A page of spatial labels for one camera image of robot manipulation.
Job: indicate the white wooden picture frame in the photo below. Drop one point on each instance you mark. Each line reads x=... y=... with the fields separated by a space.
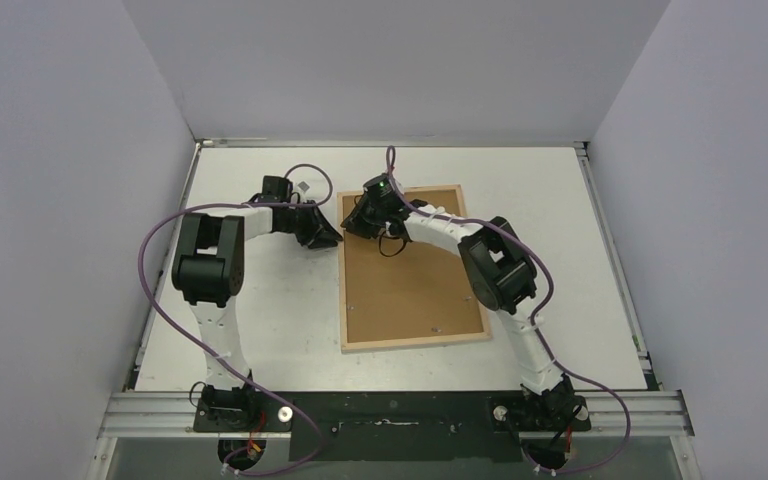
x=417 y=344

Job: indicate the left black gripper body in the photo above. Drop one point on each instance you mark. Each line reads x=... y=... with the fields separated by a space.
x=305 y=224

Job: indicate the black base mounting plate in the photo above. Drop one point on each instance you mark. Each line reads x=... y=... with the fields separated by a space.
x=499 y=426

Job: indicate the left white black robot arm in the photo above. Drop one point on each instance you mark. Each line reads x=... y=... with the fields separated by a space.
x=208 y=270

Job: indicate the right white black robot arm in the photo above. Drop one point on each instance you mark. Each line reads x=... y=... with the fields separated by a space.
x=501 y=275

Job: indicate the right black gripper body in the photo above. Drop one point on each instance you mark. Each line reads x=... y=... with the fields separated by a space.
x=362 y=216

